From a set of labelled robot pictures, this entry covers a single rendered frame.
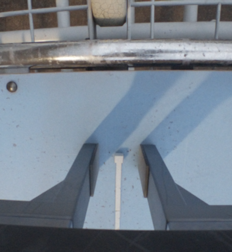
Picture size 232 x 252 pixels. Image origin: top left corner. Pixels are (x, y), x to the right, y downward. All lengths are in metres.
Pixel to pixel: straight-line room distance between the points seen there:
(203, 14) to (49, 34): 0.60
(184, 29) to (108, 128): 0.18
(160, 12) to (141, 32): 0.48
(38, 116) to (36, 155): 0.04
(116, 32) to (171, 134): 0.17
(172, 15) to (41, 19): 0.49
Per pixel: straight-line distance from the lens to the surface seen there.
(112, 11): 0.18
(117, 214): 0.20
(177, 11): 0.77
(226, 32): 0.30
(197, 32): 0.29
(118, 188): 0.18
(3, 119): 0.18
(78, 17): 0.78
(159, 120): 0.16
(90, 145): 0.15
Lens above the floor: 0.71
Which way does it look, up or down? 74 degrees down
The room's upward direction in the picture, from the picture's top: 160 degrees counter-clockwise
